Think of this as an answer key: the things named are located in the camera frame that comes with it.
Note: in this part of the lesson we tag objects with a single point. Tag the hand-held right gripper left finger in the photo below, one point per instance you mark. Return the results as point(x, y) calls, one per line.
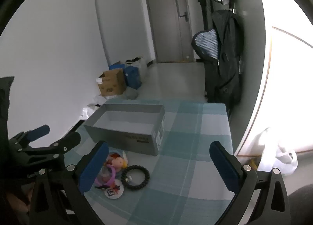
point(94, 166)

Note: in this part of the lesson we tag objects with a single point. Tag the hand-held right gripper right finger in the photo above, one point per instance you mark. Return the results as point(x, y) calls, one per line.
point(225, 166)

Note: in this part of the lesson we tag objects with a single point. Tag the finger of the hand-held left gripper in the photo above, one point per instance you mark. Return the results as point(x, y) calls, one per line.
point(69, 140)
point(39, 131)

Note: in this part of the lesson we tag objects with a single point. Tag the small dark hair accessory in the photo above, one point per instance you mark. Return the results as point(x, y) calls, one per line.
point(107, 186)

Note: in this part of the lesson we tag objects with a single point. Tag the round cartoon doll mirror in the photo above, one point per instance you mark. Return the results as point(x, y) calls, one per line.
point(118, 162)

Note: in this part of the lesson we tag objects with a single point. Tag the white round badge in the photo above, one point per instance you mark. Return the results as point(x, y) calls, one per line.
point(115, 194)

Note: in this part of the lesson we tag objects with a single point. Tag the grey cardboard box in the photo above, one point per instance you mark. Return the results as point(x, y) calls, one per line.
point(122, 139)

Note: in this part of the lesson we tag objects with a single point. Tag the person's left hand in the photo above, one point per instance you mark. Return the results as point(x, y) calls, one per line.
point(16, 203)

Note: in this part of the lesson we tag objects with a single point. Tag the crumpled white plastic bag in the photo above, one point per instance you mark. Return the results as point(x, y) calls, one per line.
point(91, 108)

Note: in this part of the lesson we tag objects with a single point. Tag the teal checked blanket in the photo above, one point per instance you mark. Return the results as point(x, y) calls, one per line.
point(185, 146)

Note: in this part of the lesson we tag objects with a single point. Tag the brown cardboard box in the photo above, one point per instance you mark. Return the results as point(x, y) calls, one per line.
point(112, 83)

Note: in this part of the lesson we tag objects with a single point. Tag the grey plastic bag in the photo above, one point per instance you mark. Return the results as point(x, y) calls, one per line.
point(130, 93)

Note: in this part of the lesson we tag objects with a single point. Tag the person's right leg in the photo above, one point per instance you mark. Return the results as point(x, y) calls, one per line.
point(302, 205)

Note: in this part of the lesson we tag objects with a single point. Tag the blue carton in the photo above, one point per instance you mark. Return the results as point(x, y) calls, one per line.
point(116, 66)
point(133, 78)

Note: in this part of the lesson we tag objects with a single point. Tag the black jacket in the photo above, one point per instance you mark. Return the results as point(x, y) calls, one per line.
point(227, 68)

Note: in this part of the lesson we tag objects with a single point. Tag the white translucent sack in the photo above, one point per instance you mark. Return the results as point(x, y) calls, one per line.
point(143, 67)

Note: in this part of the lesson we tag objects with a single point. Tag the striped shirt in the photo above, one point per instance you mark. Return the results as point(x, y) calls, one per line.
point(206, 44)

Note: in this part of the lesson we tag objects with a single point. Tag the grey door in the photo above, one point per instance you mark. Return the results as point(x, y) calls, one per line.
point(166, 19)

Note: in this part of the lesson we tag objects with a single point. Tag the black coat rack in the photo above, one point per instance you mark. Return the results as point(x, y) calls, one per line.
point(202, 12)

